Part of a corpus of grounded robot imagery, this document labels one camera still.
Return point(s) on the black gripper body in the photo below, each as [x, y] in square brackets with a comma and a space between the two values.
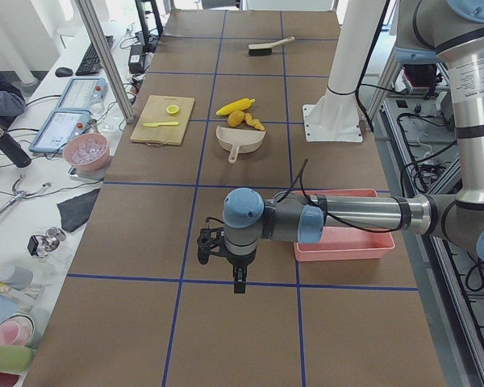
[239, 261]

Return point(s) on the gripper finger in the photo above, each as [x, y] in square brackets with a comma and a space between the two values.
[236, 280]
[242, 280]

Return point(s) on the beige plastic dustpan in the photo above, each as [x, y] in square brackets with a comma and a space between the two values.
[238, 141]

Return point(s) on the yellow toy ginger root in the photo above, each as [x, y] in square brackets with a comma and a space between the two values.
[253, 122]

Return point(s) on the yellow toy corn cob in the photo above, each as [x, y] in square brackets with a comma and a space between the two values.
[241, 104]

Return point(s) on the wooden hand brush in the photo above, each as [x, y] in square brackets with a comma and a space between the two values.
[267, 48]

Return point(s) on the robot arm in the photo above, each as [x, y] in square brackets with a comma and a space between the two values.
[454, 31]

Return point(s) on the pink plastic bin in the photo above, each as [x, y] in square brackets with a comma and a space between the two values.
[345, 243]

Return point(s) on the wooden cutting board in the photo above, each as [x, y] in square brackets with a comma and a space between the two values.
[154, 111]

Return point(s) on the yellow toy knife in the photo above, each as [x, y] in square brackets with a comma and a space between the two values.
[162, 124]

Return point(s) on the yellow lemon half toy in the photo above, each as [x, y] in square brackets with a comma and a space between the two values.
[172, 109]

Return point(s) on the dark grey cloth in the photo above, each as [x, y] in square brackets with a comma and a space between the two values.
[76, 211]

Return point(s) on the pink bowl with ice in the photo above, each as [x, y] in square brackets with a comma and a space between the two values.
[87, 152]

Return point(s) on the grey cup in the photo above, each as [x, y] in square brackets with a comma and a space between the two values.
[16, 276]

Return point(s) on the black power adapter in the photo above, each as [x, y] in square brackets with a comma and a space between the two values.
[136, 60]

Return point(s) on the near teach pendant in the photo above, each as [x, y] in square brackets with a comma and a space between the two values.
[61, 126]

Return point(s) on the teach pendant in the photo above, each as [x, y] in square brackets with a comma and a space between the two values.
[61, 126]
[82, 92]

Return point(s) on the pink cup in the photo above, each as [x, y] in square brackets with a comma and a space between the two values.
[18, 330]

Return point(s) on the metal stand rod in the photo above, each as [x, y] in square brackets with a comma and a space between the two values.
[20, 194]

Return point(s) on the far teach pendant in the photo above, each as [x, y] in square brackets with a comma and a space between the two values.
[82, 92]

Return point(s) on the green cup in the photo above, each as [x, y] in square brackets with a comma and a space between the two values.
[15, 359]

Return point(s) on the black keyboard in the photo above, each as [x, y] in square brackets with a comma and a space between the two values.
[90, 64]

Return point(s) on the black water bottle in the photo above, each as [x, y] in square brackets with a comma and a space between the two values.
[11, 148]

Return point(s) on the black computer mouse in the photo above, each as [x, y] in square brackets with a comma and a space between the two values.
[63, 72]

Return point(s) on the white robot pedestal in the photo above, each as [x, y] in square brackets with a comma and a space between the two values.
[335, 117]

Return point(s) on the aluminium frame post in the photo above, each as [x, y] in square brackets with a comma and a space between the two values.
[97, 38]

